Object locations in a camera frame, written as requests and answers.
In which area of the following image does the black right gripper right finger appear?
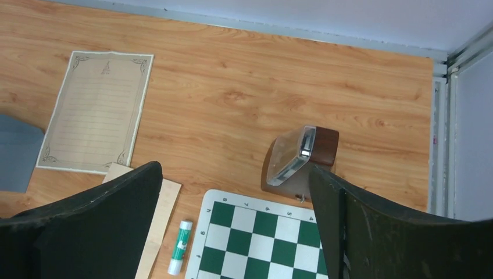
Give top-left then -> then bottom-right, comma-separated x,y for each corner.
309,167 -> 492,278

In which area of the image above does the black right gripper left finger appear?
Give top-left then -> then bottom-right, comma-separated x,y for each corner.
1,161 -> 163,278

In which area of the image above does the cream letter paper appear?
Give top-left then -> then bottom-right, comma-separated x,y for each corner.
102,162 -> 183,279

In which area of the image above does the grey envelope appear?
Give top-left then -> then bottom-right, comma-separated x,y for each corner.
1,115 -> 44,193

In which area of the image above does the green white glue stick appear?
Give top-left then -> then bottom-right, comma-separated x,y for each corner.
167,220 -> 193,276

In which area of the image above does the wooden metronome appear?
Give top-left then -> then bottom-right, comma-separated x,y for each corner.
260,125 -> 340,202

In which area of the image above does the green white chessboard mat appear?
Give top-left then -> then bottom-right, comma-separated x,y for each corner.
185,189 -> 328,278

